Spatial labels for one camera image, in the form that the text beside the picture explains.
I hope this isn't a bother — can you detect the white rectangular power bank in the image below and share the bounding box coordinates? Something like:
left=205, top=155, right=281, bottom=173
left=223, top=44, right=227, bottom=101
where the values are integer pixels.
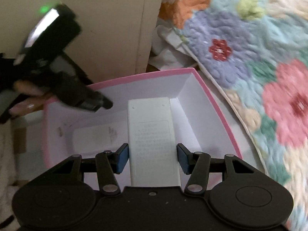
left=127, top=98, right=181, bottom=187

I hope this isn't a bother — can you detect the person's left hand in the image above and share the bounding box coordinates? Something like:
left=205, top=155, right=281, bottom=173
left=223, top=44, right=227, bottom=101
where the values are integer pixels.
left=9, top=81, right=53, bottom=117

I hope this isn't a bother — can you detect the pink cardboard box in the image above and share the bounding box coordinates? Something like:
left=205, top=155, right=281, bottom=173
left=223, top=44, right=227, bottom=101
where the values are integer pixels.
left=43, top=68, right=241, bottom=188

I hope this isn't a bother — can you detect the beige cabinet panel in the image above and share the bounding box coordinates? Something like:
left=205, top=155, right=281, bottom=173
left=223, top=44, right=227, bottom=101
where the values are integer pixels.
left=1, top=0, right=162, bottom=82

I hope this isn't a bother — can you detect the floral quilted blanket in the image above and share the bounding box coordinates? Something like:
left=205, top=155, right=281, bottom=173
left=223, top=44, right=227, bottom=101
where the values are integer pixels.
left=159, top=0, right=307, bottom=230

